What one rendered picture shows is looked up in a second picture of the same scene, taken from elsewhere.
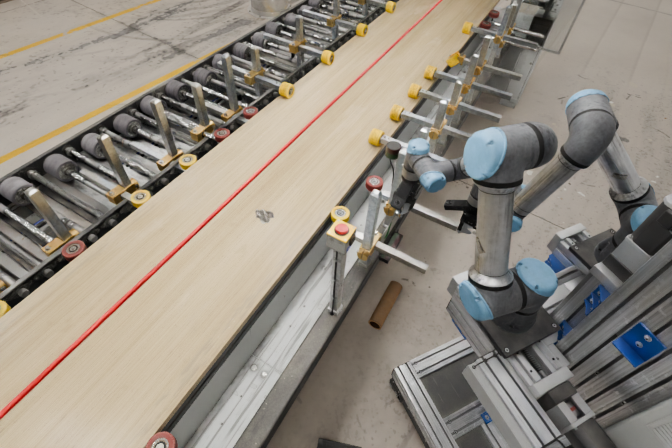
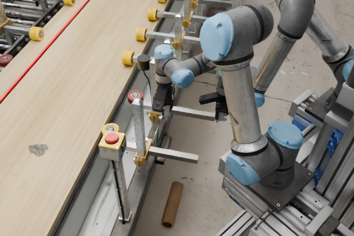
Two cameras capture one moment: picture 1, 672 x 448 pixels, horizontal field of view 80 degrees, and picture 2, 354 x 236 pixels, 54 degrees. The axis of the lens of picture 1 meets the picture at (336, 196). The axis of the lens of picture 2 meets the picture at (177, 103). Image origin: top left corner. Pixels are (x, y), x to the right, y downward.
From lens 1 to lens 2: 0.10 m
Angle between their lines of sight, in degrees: 11
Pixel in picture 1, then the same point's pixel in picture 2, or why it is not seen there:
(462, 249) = (225, 139)
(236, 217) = (10, 157)
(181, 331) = not seen: outside the picture
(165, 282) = not seen: outside the picture
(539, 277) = (287, 134)
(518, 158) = (245, 34)
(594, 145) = (301, 18)
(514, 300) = (273, 159)
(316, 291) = (105, 207)
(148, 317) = not seen: outside the picture
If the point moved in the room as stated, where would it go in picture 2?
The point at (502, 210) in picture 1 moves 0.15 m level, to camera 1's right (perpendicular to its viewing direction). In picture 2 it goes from (243, 82) to (292, 75)
